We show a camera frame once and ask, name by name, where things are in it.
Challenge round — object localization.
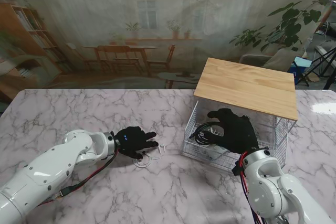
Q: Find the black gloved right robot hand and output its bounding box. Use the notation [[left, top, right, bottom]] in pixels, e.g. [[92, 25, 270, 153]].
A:
[[207, 108, 260, 155]]

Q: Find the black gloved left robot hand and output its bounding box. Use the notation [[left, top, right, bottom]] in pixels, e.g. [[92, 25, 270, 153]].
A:
[[114, 126, 160, 161]]

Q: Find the white charging cable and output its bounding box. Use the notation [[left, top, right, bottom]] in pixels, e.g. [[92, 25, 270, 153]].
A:
[[132, 142, 167, 168]]

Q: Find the white mesh drawer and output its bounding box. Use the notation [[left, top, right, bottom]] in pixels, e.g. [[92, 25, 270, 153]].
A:
[[180, 100, 288, 176]]

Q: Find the blue storage crate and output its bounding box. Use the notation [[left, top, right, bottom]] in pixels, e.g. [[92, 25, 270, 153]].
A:
[[287, 57, 313, 78]]

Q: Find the black tripod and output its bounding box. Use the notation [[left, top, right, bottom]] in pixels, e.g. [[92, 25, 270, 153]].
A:
[[298, 48, 336, 90]]

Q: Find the printed cafe scene backdrop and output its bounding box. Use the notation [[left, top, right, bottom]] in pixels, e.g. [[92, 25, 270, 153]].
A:
[[0, 0, 336, 90]]

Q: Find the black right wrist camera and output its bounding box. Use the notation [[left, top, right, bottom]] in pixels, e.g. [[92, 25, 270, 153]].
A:
[[232, 161, 244, 176]]

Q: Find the wood-topped white wire cabinet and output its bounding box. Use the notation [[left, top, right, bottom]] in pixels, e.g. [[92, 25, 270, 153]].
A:
[[193, 57, 300, 168]]

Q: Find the right arm red black cable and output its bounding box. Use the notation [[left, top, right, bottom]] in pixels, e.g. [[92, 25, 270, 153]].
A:
[[237, 152, 266, 224]]

